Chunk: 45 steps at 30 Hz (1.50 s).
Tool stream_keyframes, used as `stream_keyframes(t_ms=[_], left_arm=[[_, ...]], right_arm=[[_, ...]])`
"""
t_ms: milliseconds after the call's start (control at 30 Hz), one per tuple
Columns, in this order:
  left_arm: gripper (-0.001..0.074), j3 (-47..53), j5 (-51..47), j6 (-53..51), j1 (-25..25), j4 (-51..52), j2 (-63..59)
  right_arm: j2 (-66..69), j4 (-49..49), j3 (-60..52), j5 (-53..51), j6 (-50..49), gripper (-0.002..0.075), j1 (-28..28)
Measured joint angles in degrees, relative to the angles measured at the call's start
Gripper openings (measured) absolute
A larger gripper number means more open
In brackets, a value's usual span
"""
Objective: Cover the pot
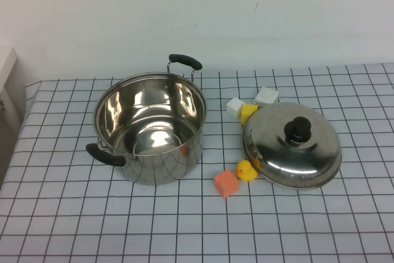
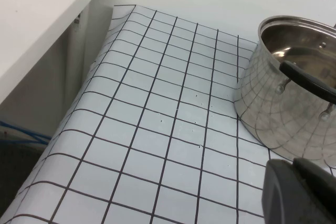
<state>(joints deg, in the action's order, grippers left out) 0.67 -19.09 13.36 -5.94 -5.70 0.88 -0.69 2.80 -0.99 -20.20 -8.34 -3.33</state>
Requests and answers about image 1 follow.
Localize white black grid tablecloth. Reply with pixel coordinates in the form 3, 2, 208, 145
0, 62, 394, 263

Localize steel lid with black knob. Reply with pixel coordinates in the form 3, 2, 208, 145
241, 102, 343, 190

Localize yellow foam cube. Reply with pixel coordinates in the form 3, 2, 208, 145
240, 103, 259, 126

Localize stainless steel pot black handles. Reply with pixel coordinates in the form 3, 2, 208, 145
85, 54, 206, 186

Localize orange foam block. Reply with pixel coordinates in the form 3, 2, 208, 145
214, 169, 240, 198

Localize white block with dark marks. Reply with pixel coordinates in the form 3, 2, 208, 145
254, 87, 280, 107

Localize small white foam cube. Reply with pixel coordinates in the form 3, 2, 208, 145
225, 97, 246, 119

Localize yellow rubber duck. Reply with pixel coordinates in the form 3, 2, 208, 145
235, 159, 259, 182

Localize white furniture panel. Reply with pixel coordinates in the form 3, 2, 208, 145
0, 46, 27, 185

